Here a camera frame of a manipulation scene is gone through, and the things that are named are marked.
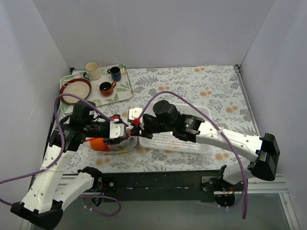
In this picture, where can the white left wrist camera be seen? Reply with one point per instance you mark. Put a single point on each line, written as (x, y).
(117, 127)

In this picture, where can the fake orange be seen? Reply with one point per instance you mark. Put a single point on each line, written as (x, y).
(98, 144)

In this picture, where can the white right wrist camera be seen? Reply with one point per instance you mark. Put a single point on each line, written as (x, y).
(134, 116)

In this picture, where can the leaf print serving tray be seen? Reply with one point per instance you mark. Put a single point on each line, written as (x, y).
(122, 91)

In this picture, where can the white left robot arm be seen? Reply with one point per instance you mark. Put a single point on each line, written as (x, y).
(44, 205)

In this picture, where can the clear zip top bag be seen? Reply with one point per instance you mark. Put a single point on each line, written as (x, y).
(130, 141)

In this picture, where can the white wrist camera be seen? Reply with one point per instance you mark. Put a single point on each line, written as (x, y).
(117, 127)
(134, 116)

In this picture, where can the orange brown ceramic mug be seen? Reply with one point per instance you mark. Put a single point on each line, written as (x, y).
(106, 88)

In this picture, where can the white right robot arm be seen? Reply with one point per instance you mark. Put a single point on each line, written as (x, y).
(261, 154)

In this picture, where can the floral table mat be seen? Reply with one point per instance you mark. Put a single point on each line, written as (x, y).
(218, 88)

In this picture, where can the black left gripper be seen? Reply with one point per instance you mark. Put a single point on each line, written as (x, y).
(107, 135)

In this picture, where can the dark blue mug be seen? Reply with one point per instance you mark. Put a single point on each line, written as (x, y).
(115, 73)

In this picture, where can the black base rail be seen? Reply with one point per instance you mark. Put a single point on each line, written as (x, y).
(157, 186)

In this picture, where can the red rimmed cream plate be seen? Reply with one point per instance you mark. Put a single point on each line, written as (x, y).
(79, 87)

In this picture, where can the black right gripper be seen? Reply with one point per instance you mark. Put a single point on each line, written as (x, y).
(146, 126)

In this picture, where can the white plastic basket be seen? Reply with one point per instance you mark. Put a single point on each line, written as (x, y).
(166, 140)

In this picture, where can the cream enamel mug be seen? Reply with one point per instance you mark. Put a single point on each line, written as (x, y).
(92, 71)

